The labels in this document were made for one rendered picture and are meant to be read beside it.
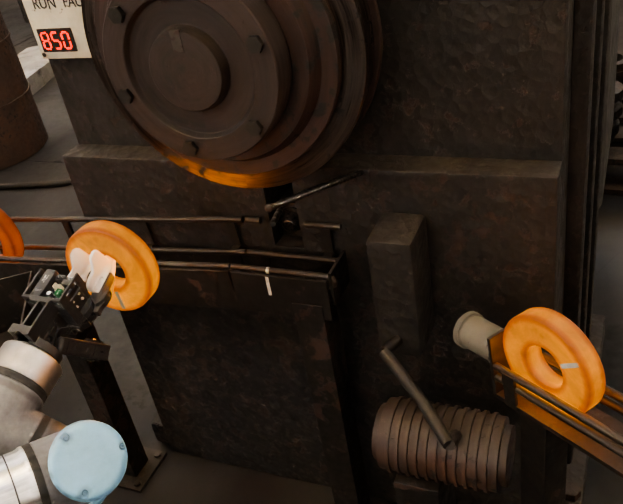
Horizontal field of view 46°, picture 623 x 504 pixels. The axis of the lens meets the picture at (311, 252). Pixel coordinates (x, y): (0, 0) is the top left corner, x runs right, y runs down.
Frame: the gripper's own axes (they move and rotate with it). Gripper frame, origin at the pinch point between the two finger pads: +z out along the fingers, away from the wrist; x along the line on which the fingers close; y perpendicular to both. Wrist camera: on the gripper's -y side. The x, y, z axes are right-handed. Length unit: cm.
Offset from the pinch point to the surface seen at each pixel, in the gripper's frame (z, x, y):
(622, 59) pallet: 214, -66, -121
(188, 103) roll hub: 14.5, -16.3, 19.3
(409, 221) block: 21.7, -42.3, -10.8
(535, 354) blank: 3, -65, -16
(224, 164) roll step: 17.9, -14.8, 4.0
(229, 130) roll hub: 14.5, -21.1, 14.3
